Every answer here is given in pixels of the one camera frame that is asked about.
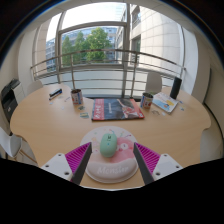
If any printed cup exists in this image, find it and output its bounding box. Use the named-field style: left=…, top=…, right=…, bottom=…
left=140, top=92, right=154, bottom=110
left=70, top=88, right=84, bottom=105

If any red magazine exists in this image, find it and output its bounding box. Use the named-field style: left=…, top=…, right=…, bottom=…
left=91, top=97, right=146, bottom=122

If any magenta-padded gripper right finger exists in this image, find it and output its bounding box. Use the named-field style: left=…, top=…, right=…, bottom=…
left=132, top=142, right=184, bottom=186

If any mint green computer mouse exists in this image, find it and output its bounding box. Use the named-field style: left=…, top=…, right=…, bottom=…
left=99, top=132, right=118, bottom=158

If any small black stapler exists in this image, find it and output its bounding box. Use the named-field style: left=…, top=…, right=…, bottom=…
left=48, top=88, right=63, bottom=101

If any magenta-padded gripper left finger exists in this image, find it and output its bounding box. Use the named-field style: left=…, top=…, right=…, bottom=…
left=40, top=141, right=93, bottom=186

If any metal railing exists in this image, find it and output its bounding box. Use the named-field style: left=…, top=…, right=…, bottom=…
left=30, top=48, right=186, bottom=99

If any round white pink mouse pad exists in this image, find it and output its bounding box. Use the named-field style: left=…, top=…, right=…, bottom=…
left=79, top=125, right=140, bottom=184

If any white blue booklet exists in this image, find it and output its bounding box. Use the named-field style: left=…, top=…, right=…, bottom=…
left=152, top=92, right=180, bottom=114

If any white chair with wooden legs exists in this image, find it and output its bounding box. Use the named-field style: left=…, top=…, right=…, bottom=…
left=0, top=126, right=38, bottom=164

